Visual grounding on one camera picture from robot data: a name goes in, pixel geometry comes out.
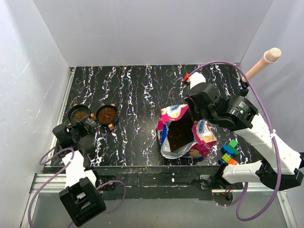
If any pink cat food bag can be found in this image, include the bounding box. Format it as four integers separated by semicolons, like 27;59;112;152
156;104;217;160

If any clear plastic scoop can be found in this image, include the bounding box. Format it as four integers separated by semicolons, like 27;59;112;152
85;118;96;128

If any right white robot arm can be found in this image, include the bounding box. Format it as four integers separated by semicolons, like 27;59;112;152
185;82;304;190

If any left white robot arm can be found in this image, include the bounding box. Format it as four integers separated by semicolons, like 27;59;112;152
52;116;106;227

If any left black pet bowl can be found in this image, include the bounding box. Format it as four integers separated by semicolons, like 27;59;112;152
67;104;91;126

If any black pet bowl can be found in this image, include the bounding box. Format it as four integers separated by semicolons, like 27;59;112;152
90;104;119;131
67;104;91;126

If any right black pet bowl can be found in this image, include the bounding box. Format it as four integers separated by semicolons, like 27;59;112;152
90;104;119;131

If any black microphone tripod stand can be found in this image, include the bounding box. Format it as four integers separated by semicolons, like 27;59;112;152
228;79;252;135

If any colourful toy block car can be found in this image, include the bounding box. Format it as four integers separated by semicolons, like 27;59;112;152
219;140;239;165

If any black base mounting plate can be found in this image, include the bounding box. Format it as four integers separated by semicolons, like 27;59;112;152
42;165;271;201

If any pink microphone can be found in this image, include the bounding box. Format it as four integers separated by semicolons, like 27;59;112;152
246;47;282;80

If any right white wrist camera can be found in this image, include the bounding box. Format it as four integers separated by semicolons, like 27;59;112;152
184;72;206;89

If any aluminium rail frame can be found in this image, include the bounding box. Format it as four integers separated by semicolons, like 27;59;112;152
20;67;297;228

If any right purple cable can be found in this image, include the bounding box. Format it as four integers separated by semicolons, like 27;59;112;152
190;60;283;221

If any purple cable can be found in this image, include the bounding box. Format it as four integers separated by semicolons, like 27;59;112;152
190;60;283;221
27;147;127;228

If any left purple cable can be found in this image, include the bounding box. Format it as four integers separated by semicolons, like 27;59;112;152
27;147;127;228

